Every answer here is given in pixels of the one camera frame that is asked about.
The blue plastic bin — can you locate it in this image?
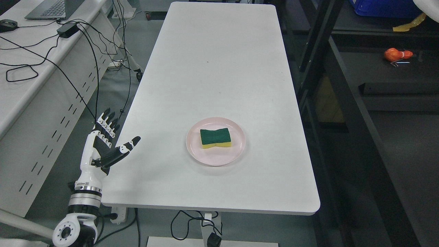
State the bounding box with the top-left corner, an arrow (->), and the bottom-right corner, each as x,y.
348,0 -> 422,19

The yellow tape strip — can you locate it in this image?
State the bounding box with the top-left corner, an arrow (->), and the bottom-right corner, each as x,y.
392,13 -> 427,32

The black power adapter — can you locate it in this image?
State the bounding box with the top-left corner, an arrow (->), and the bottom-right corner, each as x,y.
57,22 -> 79,38

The black metal rack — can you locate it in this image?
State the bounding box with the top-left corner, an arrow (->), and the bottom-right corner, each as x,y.
276,0 -> 438,247

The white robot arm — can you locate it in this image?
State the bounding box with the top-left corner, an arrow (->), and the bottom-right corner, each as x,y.
52,178 -> 102,247

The white table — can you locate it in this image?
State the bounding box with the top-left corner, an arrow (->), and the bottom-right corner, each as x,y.
102,2 -> 320,215

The green yellow sponge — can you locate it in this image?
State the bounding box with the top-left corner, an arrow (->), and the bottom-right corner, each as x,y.
200,128 -> 232,149

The white side desk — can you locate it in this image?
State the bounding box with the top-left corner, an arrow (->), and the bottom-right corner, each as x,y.
0,0 -> 120,217

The white power strip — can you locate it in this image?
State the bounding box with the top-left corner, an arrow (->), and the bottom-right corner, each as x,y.
110,207 -> 128,224

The pink round plate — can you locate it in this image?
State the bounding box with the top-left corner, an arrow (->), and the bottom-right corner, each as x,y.
186,117 -> 246,167

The black plug under table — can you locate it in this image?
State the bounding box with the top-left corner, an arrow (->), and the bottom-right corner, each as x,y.
206,232 -> 222,247

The black power cable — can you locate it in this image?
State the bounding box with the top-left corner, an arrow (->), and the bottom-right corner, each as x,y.
0,19 -> 103,124

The grey laptop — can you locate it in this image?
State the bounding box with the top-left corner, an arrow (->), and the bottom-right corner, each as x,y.
25,0 -> 84,20

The black computer mouse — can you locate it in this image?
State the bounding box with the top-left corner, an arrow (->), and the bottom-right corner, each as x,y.
0,19 -> 19,33

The orange toy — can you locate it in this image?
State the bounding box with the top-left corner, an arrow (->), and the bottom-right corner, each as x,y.
384,47 -> 413,62

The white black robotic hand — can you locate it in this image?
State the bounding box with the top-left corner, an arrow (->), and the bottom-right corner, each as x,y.
81,108 -> 141,174

